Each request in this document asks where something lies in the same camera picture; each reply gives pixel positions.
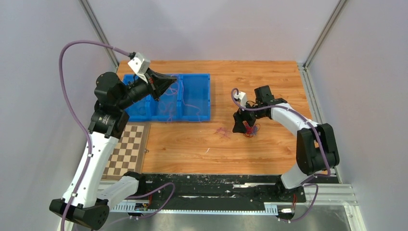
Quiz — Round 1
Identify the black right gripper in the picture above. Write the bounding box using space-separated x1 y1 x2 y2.
232 100 266 134

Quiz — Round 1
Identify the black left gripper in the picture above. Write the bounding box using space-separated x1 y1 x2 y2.
116 67 177 110

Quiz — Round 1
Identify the red cable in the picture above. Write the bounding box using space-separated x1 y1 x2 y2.
243 123 261 138

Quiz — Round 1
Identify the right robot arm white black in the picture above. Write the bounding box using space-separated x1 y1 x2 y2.
230 85 340 201

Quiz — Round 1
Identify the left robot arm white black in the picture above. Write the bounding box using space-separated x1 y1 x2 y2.
49 69 177 231

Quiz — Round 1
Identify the blue three-compartment plastic bin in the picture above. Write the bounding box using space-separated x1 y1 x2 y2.
125 73 211 122

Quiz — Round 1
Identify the wooden chessboard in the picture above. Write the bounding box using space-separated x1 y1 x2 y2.
102 122 151 180

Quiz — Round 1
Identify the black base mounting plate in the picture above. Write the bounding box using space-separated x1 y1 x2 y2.
134 174 306 211

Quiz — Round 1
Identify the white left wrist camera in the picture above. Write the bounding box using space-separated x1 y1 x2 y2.
127 52 151 83

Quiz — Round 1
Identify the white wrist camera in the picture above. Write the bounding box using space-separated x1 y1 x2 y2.
127 52 151 83
234 91 248 108

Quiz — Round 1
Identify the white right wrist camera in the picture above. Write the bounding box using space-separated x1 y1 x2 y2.
234 91 248 108

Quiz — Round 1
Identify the white slotted cable duct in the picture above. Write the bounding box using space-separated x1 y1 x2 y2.
111 201 279 216

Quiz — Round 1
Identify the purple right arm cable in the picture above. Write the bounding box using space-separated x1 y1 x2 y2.
231 88 332 223

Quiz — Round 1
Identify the right aluminium corner post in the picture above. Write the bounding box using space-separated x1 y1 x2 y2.
303 0 348 69

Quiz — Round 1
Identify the aluminium corner post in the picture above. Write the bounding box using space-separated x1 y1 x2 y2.
78 0 119 70
303 0 348 69

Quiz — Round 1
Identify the left aluminium corner post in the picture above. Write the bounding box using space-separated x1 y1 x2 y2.
78 0 119 70

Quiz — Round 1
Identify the aluminium frame rail front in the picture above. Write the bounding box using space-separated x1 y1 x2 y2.
67 180 358 206

